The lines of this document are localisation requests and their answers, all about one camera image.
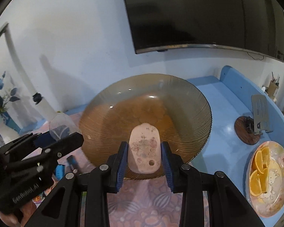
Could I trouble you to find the black rectangular box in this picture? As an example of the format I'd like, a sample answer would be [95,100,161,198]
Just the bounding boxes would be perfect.
[66,155,79,174]

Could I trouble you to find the blue rectangular box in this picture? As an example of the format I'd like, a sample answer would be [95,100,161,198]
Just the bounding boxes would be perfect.
[55,165,65,180]

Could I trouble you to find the pen holder with pens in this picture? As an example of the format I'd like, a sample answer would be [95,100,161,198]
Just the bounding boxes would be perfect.
[267,72,280,100]

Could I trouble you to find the black wall television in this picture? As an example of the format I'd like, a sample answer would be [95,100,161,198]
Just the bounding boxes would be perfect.
[124,0,284,61]

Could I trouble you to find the white lamp pole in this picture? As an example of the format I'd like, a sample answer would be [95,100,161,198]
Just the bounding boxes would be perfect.
[5,23,57,122]

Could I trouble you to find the plate with orange slices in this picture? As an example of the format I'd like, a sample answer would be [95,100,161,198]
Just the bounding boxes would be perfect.
[245,141,284,218]

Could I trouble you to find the amber ribbed glass bowl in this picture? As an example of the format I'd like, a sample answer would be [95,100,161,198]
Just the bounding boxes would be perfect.
[79,74,212,166]

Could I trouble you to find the pink patterned table cloth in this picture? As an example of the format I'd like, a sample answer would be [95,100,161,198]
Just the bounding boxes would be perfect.
[30,112,211,227]

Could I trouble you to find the blue white artificial flowers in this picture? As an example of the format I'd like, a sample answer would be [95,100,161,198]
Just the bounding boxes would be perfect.
[0,71,21,122]

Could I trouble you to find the round wooden coaster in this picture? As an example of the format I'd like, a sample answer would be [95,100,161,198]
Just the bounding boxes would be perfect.
[234,116,261,145]

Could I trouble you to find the pink floral oval case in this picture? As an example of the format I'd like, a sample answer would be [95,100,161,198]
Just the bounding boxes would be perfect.
[128,123,162,174]

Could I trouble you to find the person left hand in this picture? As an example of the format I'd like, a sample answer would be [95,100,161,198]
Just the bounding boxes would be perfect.
[0,201,37,227]

